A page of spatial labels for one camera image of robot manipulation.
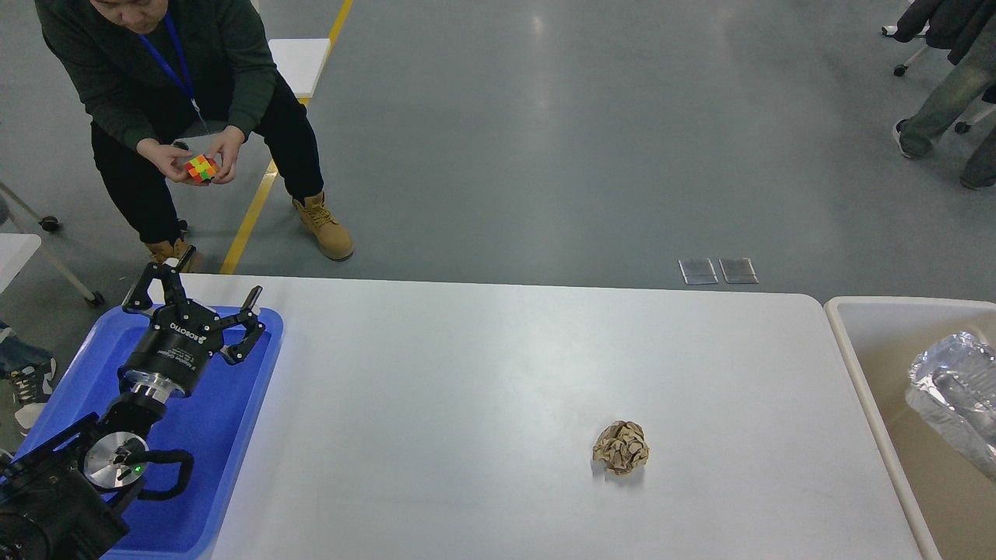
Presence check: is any office chair with dark coat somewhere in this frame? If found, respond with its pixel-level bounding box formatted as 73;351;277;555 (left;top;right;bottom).
894;1;994;103

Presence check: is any aluminium foil tray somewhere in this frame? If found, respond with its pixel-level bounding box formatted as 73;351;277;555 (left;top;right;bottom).
906;332;995;481

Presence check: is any person in dark green sweater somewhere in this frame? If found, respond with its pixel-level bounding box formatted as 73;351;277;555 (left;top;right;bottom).
35;1;355;264

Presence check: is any white stool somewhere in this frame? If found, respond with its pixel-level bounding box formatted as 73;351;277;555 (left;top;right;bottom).
269;37;331;100

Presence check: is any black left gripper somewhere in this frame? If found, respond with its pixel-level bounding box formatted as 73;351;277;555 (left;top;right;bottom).
117;261;267;399

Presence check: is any sneaker of seated person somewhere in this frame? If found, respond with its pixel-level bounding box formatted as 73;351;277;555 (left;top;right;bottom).
1;322;58;436

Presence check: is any person's left hand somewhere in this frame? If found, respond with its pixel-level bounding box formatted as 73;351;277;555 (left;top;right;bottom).
204;124;246;184

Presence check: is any left floor metal plate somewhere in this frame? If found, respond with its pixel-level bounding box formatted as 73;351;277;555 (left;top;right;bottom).
679;258;718;285

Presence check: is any blue plastic tray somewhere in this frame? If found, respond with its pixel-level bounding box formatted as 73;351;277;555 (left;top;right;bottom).
18;308;284;559

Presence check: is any floor metal plate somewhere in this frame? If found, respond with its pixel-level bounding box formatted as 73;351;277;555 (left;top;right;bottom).
679;258;718;285
719;257;759;285

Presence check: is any right floor metal plate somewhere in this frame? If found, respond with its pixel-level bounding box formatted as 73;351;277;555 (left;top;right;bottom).
719;257;759;285

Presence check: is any white side table on castors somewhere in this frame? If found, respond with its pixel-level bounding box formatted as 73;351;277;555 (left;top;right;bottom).
1;182;106;308

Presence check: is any beige plastic bin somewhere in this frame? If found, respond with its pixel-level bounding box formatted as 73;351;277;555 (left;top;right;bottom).
825;296;995;559

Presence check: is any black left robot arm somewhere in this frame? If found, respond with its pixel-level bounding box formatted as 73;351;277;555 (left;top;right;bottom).
2;264;283;559

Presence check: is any person's right hand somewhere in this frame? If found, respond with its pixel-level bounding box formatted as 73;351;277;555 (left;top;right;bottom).
135;138;203;187

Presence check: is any walking person in grey trousers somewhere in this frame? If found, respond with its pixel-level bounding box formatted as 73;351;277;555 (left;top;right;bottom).
893;29;995;189

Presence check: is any crumpled brown paper ball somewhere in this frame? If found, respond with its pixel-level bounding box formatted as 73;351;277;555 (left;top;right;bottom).
593;419;650;475

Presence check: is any colourful puzzle cube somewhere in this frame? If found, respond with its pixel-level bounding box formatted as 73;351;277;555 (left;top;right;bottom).
184;155;219;182

